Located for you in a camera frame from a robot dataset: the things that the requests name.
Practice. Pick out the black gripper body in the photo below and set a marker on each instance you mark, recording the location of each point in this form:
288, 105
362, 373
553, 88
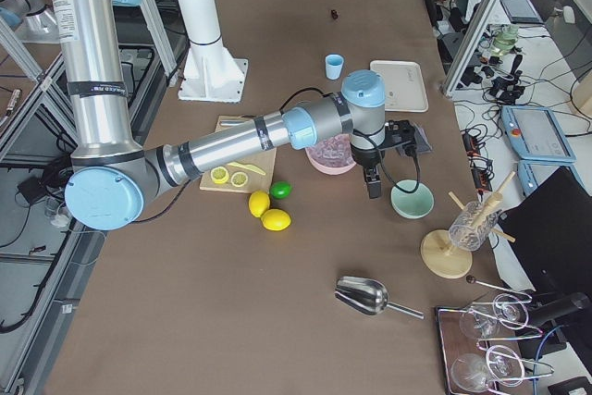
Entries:
366, 157

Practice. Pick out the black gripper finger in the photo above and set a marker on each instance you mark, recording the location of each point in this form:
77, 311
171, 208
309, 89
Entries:
374, 185

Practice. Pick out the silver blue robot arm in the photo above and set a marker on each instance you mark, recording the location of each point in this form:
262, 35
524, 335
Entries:
114, 178

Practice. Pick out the pink bowl of ice cubes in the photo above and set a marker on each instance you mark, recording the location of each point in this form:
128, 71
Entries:
332, 156

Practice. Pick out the light blue plastic cup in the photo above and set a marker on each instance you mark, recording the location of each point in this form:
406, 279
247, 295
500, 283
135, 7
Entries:
333, 66

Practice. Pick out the wooden cup tree stand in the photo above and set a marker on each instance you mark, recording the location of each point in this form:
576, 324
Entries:
437, 251

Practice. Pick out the steel ice scoop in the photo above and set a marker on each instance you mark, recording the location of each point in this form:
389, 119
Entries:
369, 296

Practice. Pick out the grey folded cloth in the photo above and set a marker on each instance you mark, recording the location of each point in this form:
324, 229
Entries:
422, 144

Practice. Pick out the cream rectangular tray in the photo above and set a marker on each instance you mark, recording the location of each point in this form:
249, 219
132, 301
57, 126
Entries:
404, 86

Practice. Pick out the green ceramic bowl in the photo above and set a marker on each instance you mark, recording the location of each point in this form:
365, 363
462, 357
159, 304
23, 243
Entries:
411, 200

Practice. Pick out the green lime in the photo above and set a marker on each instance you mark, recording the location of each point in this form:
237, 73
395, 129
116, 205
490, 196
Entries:
280, 190

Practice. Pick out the yellow lemon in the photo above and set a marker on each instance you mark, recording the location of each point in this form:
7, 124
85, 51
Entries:
275, 219
259, 202

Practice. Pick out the clear textured glass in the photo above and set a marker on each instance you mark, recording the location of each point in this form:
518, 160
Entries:
468, 232

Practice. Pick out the wooden cutting board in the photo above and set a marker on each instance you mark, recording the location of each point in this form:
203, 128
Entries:
263, 168

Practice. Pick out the yellow plastic knife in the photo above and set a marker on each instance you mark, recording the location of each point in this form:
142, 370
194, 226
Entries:
248, 167

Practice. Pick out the lemon slice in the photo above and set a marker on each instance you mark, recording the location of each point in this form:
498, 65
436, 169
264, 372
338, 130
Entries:
239, 179
219, 175

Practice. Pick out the blue teach pendant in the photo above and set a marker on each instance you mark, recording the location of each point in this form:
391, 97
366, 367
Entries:
532, 173
535, 134

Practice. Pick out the wine glass in holder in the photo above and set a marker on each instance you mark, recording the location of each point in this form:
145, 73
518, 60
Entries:
485, 320

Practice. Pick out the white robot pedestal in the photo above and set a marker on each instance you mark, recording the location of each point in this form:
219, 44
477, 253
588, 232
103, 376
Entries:
211, 73

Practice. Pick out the aluminium frame post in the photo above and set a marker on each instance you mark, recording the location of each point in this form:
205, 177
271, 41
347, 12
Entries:
469, 43

